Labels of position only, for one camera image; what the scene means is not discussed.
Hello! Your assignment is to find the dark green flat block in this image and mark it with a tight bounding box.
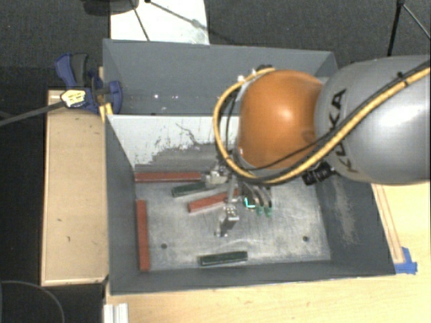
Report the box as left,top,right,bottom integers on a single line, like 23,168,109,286
171,181,212,199
197,250,249,268

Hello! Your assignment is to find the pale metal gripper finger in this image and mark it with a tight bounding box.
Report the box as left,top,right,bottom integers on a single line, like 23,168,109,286
201,167,230,187
214,205,241,238

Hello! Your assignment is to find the grey metal bin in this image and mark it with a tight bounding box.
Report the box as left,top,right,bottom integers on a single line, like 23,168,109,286
102,38,397,296

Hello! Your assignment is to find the black cylinder on white bracket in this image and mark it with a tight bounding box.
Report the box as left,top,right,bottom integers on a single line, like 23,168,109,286
301,161,335,186

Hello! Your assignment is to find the red-brown flat block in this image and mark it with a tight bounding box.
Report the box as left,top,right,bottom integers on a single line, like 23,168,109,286
134,171,203,184
187,189,240,215
135,199,152,273

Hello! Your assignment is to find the pale wood flat board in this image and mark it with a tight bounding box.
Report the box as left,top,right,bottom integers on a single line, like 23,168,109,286
40,89,110,287

